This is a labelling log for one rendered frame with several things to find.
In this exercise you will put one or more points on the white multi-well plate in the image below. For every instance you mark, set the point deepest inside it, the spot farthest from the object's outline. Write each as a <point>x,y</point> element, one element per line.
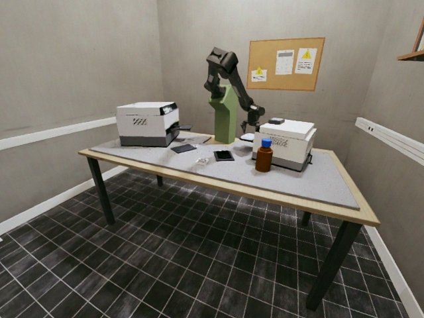
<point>248,136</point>

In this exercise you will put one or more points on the brown bottle with blue cap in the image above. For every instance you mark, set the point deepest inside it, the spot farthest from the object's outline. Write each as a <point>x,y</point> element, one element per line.
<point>264,156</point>

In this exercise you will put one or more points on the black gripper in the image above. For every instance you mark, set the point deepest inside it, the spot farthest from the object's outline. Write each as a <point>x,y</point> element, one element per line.
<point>250,121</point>

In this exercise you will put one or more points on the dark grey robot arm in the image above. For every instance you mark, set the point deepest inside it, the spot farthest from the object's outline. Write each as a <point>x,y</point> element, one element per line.
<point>225,63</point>

